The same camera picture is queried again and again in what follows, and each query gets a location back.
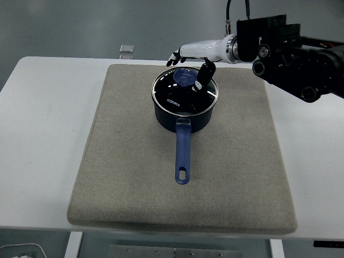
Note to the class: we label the small silver floor plate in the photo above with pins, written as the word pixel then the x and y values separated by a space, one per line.
pixel 126 48

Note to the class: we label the beige fabric mat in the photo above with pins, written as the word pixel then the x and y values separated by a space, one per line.
pixel 121 174

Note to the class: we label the black flat bar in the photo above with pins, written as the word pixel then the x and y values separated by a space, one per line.
pixel 328 243

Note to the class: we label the white table leg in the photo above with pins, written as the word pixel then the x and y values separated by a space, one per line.
pixel 73 246
pixel 277 250

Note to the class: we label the grey metal plate with screws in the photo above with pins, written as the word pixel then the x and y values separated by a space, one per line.
pixel 134 252

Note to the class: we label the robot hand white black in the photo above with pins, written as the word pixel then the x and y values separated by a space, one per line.
pixel 204 49

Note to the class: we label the glass pot lid blue knob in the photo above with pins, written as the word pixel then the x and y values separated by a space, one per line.
pixel 172 94

